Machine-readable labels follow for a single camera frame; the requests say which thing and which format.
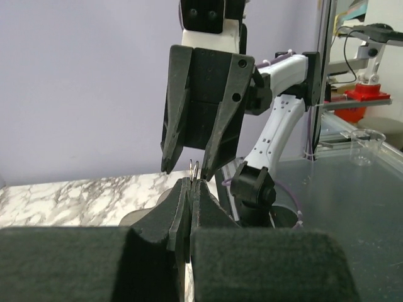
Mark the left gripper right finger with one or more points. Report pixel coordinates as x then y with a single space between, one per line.
231 263

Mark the red robot base background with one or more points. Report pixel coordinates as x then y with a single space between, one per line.
367 89

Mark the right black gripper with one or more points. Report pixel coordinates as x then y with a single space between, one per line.
211 84

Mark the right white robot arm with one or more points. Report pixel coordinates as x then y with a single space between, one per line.
295 85

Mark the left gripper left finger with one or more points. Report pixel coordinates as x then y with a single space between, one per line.
142 262

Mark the clear plastic cup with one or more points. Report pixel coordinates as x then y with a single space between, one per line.
365 146

